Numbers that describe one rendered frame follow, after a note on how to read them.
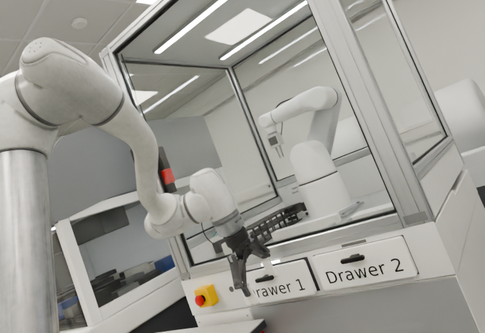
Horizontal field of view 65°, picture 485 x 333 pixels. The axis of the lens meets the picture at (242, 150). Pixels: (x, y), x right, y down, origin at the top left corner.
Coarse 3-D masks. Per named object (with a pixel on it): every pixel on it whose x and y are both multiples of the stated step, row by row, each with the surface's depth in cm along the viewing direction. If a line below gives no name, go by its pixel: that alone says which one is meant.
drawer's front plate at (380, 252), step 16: (384, 240) 108; (400, 240) 105; (320, 256) 119; (336, 256) 116; (368, 256) 110; (384, 256) 108; (400, 256) 105; (320, 272) 120; (336, 272) 117; (352, 272) 114; (368, 272) 111; (384, 272) 108; (400, 272) 106; (416, 272) 104; (336, 288) 117
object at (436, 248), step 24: (456, 192) 139; (456, 216) 124; (360, 240) 113; (408, 240) 105; (432, 240) 102; (456, 240) 113; (312, 264) 123; (432, 264) 102; (456, 264) 103; (192, 288) 156; (216, 288) 148; (360, 288) 115; (192, 312) 157
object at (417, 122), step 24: (360, 0) 139; (384, 0) 180; (360, 24) 125; (384, 24) 158; (384, 48) 140; (384, 72) 127; (408, 72) 161; (384, 96) 115; (408, 96) 143; (408, 120) 129; (432, 120) 164; (408, 144) 117; (432, 144) 145
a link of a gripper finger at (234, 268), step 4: (228, 256) 114; (232, 256) 113; (228, 260) 114; (232, 260) 113; (236, 260) 113; (232, 264) 113; (236, 264) 113; (232, 268) 113; (236, 268) 112; (232, 272) 113; (236, 272) 112; (232, 276) 113; (236, 276) 112; (240, 276) 112; (236, 280) 112; (240, 280) 112; (236, 284) 112; (240, 284) 111; (240, 288) 111
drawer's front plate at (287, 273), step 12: (288, 264) 124; (300, 264) 122; (252, 276) 133; (288, 276) 125; (300, 276) 122; (252, 288) 134; (276, 288) 128; (300, 288) 123; (312, 288) 120; (264, 300) 132
